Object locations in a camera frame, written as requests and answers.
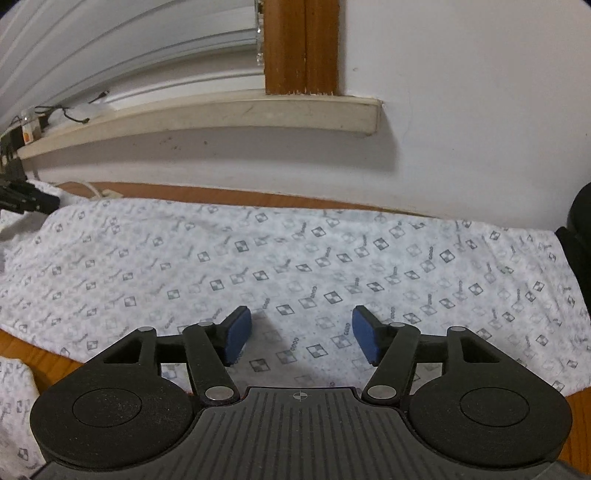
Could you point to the grey window blind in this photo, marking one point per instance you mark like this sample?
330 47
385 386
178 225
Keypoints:
115 41

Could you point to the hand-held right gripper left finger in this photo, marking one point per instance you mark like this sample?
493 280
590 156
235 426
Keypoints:
238 332

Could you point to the black box with blue label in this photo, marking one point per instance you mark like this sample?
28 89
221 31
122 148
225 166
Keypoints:
9 147

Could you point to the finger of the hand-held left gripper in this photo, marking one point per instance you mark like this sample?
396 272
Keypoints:
27 198

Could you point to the wooden window frame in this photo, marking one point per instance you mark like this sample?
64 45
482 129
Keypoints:
302 46

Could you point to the white power strip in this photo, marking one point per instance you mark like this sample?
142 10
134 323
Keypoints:
104 193

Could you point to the bottle with orange label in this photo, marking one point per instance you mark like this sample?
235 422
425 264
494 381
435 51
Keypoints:
28 130

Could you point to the white patterned pants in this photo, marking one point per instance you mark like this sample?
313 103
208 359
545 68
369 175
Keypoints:
300 258

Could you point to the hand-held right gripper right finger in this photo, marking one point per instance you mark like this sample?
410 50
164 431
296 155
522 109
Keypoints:
367 334

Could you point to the large black garment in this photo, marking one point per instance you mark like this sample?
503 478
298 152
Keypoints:
577 272

